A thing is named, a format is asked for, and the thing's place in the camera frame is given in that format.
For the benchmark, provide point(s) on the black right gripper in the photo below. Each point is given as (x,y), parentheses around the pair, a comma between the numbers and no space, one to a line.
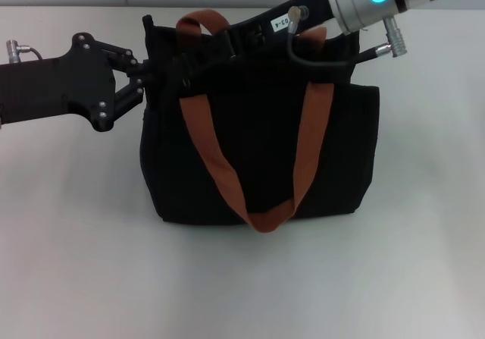
(261,28)

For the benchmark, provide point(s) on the silver zipper pull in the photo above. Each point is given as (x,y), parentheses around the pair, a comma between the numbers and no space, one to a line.
(185,82)

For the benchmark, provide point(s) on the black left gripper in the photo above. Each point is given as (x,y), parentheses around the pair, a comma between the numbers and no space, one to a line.
(57,88)

